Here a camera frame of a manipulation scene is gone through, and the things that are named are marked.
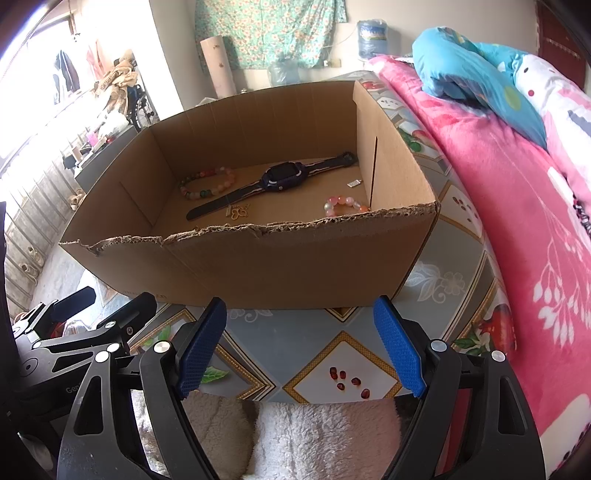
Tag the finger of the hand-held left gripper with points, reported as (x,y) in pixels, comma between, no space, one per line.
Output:
(134,314)
(76,302)

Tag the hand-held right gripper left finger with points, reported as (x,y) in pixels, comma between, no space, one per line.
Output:
(203,346)

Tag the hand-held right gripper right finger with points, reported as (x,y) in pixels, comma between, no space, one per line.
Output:
(399,346)

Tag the brown cardboard box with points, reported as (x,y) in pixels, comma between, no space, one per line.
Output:
(277,267)

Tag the gold clasp charm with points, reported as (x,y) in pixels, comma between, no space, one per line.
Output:
(239,212)

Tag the small spring-like metal charm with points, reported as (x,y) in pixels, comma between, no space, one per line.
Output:
(354,183)

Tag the dark blue smartwatch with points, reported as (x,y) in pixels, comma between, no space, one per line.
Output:
(281,177)

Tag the pair of white shoes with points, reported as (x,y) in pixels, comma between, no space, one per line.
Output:
(31,261)
(77,199)

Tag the fruit-print tablecloth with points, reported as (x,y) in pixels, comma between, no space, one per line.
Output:
(295,332)

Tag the white fleece garment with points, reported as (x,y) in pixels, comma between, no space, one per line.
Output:
(286,438)

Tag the grey cabinet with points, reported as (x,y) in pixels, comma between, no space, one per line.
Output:
(101,161)

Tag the pink floral blanket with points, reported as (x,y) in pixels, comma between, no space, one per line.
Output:
(508,230)

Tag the wheelchair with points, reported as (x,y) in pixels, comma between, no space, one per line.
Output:
(141,106)

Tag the tan clothes pile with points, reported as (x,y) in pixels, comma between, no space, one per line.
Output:
(117,78)

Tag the dark hanging jacket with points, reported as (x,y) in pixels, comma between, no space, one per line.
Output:
(64,69)

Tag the pink hanging garment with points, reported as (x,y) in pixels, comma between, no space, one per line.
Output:
(94,57)

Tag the pink paper roll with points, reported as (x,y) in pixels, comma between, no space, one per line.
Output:
(217,64)

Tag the blue pillow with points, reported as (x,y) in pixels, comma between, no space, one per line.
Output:
(475,78)

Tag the clear plastic bag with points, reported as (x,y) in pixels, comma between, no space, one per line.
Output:
(284,71)

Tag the white pink cartoon pillow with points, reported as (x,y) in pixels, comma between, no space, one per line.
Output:
(563,106)

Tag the blue water jug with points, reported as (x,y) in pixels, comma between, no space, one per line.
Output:
(371,39)

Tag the green floral curtain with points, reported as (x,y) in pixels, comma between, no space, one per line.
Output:
(268,32)

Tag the dark red cabinet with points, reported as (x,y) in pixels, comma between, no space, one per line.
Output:
(563,37)

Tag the white wall socket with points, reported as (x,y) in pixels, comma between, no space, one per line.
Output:
(333,62)

